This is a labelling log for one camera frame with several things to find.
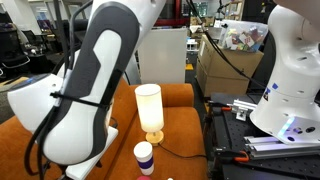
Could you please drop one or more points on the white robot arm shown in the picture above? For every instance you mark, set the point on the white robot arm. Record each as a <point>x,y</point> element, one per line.
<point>69,116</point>

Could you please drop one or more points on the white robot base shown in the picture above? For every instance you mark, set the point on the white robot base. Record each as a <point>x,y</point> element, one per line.
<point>287,109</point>

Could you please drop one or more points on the white cup with purple band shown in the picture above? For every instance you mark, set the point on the white cup with purple band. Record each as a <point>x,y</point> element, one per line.
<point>143,152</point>

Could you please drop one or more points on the pink cup lid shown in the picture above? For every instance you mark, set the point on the pink cup lid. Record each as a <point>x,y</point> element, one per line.
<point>144,178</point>

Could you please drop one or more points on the table lamp with white shade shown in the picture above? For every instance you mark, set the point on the table lamp with white shade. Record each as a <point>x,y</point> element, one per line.
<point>150,110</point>

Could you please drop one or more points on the white cabinet panel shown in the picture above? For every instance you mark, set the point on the white cabinet panel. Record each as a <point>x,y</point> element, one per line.
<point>162,56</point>

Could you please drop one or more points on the cardboard box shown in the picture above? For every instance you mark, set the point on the cardboard box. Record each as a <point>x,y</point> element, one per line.
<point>214,75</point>

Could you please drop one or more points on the orange black clamp right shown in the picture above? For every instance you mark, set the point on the orange black clamp right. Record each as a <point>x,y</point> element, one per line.
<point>222,106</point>

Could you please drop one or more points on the orange black clamp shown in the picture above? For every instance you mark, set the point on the orange black clamp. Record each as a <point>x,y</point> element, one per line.
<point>222,106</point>
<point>230,155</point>

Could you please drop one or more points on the orange sofa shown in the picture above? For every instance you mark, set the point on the orange sofa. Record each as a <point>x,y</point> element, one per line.
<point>180,156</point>

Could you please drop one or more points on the black perforated mounting board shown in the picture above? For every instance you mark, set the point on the black perforated mounting board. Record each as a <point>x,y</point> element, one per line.
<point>229,133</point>

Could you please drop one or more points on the clear bag of colourful items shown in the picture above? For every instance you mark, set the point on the clear bag of colourful items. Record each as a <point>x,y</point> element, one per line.
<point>242,35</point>

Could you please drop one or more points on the orange black clamp left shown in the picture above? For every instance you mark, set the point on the orange black clamp left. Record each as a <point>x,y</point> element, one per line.
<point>230,155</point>

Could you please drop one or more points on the silver angle bracket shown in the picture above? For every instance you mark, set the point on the silver angle bracket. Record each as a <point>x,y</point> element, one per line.
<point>242,109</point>

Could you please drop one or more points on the silver aluminium extrusion rail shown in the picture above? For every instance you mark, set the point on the silver aluminium extrusion rail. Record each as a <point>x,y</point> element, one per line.
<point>270,147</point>

